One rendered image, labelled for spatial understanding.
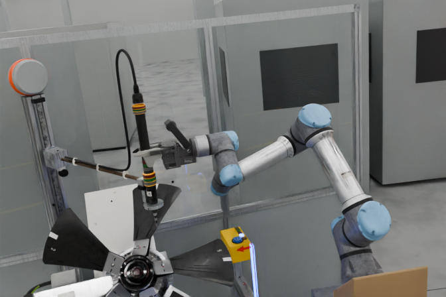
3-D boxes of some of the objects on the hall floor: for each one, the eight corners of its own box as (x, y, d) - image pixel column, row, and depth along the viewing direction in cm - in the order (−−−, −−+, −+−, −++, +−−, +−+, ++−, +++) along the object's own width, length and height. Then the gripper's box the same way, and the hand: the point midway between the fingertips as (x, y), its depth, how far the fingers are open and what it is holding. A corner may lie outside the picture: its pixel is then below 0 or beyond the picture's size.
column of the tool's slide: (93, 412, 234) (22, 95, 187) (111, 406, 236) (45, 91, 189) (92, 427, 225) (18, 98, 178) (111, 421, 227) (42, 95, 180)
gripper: (200, 166, 143) (137, 177, 138) (192, 156, 154) (134, 166, 149) (196, 141, 141) (133, 152, 136) (190, 133, 152) (131, 143, 147)
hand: (136, 151), depth 142 cm, fingers closed on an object, 4 cm apart
